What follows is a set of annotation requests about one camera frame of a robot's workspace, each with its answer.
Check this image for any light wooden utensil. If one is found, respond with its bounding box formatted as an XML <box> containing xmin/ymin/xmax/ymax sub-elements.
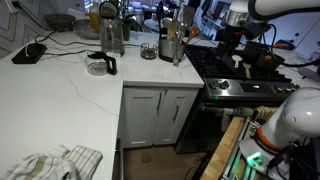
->
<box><xmin>166</xmin><ymin>21</ymin><xmax>178</xmax><ymax>42</ymax></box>

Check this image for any round wooden spoon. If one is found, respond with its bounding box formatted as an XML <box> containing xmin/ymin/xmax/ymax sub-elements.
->
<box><xmin>182</xmin><ymin>25</ymin><xmax>202</xmax><ymax>46</ymax></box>

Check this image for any black flat kitchen scale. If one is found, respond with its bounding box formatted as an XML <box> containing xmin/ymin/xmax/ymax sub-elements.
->
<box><xmin>11</xmin><ymin>42</ymin><xmax>49</xmax><ymax>65</ymax></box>

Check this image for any wooden cart top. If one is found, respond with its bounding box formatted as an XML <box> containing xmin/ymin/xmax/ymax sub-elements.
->
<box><xmin>199</xmin><ymin>115</ymin><xmax>248</xmax><ymax>180</ymax></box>

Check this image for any black power cable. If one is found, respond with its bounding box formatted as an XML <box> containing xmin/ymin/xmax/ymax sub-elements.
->
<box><xmin>13</xmin><ymin>1</ymin><xmax>142</xmax><ymax>48</ymax></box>
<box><xmin>42</xmin><ymin>49</ymin><xmax>98</xmax><ymax>58</ymax></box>

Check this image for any beige hanging cloth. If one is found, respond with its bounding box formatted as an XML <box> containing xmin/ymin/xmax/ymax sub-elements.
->
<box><xmin>254</xmin><ymin>105</ymin><xmax>280</xmax><ymax>122</ymax></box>

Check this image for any orange spatula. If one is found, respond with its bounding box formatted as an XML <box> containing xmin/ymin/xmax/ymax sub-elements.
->
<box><xmin>231</xmin><ymin>54</ymin><xmax>244</xmax><ymax>69</ymax></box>

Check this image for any metal utensil crock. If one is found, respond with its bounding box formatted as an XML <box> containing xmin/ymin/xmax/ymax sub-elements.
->
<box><xmin>157</xmin><ymin>35</ymin><xmax>186</xmax><ymax>64</ymax></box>

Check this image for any dark pot with orange handle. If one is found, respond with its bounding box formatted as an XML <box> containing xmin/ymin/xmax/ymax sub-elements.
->
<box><xmin>264</xmin><ymin>53</ymin><xmax>287</xmax><ymax>73</ymax></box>

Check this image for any wooden flat spatula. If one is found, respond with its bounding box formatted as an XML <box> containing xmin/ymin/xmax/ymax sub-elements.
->
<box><xmin>242</xmin><ymin>62</ymin><xmax>253</xmax><ymax>80</ymax></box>

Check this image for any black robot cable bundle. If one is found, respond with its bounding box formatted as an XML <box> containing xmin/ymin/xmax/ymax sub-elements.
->
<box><xmin>264</xmin><ymin>22</ymin><xmax>320</xmax><ymax>69</ymax></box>

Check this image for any grey wide bowl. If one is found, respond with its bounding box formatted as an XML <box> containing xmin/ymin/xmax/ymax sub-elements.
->
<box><xmin>71</xmin><ymin>18</ymin><xmax>101</xmax><ymax>41</ymax></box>

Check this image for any striped beige dish towel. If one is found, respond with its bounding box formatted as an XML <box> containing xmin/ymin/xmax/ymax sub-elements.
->
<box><xmin>2</xmin><ymin>143</ymin><xmax>105</xmax><ymax>180</ymax></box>

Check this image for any blue grey hanging cloth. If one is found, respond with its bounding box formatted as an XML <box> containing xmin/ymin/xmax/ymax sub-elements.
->
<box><xmin>221</xmin><ymin>106</ymin><xmax>256</xmax><ymax>119</ymax></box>

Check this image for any orange juice bottle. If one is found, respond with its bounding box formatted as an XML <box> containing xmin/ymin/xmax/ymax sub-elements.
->
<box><xmin>88</xmin><ymin>1</ymin><xmax>101</xmax><ymax>33</ymax></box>

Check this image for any black long utensil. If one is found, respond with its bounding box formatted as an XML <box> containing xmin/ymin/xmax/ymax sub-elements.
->
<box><xmin>156</xmin><ymin>1</ymin><xmax>166</xmax><ymax>38</ymax></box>

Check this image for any round wire coaster holder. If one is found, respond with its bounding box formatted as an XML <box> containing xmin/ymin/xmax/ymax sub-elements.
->
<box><xmin>139</xmin><ymin>42</ymin><xmax>159</xmax><ymax>61</ymax></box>

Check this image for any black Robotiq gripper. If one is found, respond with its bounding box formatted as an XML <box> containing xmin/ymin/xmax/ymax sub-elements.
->
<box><xmin>215</xmin><ymin>23</ymin><xmax>247</xmax><ymax>67</ymax></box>

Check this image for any dark ribbed bowl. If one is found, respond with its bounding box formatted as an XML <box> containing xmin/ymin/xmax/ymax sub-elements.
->
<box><xmin>44</xmin><ymin>13</ymin><xmax>77</xmax><ymax>34</ymax></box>

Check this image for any stainless black gas range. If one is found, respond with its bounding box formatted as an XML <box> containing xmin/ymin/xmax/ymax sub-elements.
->
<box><xmin>174</xmin><ymin>44</ymin><xmax>302</xmax><ymax>155</ymax></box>

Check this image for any glass coffee carafe black handle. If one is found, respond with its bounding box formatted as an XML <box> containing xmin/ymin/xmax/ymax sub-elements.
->
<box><xmin>84</xmin><ymin>50</ymin><xmax>119</xmax><ymax>77</ymax></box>

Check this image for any potted green plant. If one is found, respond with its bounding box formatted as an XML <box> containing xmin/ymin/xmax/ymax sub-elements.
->
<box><xmin>119</xmin><ymin>0</ymin><xmax>145</xmax><ymax>42</ymax></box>

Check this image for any grey cabinet door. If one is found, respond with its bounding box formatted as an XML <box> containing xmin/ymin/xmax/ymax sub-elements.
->
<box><xmin>153</xmin><ymin>87</ymin><xmax>200</xmax><ymax>146</ymax></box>
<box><xmin>121</xmin><ymin>86</ymin><xmax>167</xmax><ymax>149</ymax></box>

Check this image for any orange and black object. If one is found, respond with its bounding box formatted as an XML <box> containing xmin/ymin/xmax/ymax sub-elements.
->
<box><xmin>274</xmin><ymin>38</ymin><xmax>297</xmax><ymax>52</ymax></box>

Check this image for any grey flat device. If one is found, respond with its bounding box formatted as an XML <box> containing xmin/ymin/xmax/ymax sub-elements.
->
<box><xmin>295</xmin><ymin>67</ymin><xmax>320</xmax><ymax>85</ymax></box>

